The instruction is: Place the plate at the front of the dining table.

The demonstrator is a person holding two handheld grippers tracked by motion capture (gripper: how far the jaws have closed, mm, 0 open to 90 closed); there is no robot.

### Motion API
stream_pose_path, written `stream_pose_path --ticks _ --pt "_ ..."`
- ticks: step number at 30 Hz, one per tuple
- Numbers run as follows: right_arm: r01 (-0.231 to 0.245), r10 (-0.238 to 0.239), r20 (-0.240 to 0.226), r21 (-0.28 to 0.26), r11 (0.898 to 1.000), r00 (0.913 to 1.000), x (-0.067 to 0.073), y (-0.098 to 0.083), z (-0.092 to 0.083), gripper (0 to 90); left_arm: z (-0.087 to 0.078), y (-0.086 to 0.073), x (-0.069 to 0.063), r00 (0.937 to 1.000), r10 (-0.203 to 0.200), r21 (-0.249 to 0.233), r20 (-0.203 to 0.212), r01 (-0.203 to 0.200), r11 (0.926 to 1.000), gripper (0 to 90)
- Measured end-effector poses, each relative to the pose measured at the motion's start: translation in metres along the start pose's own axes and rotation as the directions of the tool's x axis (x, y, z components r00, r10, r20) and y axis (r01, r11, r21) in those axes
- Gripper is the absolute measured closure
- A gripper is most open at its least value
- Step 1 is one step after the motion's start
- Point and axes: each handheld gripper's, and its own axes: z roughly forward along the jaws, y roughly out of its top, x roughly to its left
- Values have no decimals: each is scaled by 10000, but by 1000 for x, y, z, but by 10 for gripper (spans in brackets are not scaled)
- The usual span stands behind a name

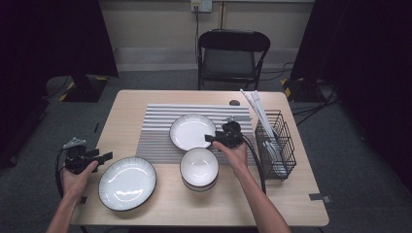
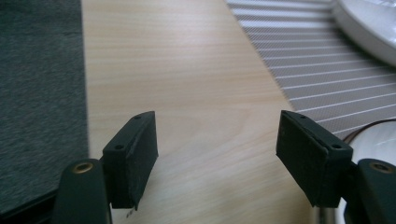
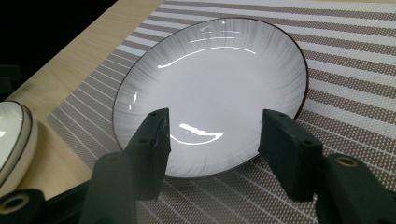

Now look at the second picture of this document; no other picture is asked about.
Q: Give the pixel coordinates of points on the grey white striped placemat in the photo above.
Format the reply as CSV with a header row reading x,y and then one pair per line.
x,y
311,71

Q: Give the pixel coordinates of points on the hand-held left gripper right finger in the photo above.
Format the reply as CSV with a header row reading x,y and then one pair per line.
x,y
308,161

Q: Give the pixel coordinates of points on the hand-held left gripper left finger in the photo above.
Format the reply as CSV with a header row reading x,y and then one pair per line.
x,y
130,161

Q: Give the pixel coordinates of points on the white plate with black rim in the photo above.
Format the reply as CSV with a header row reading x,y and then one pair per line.
x,y
379,143
367,28

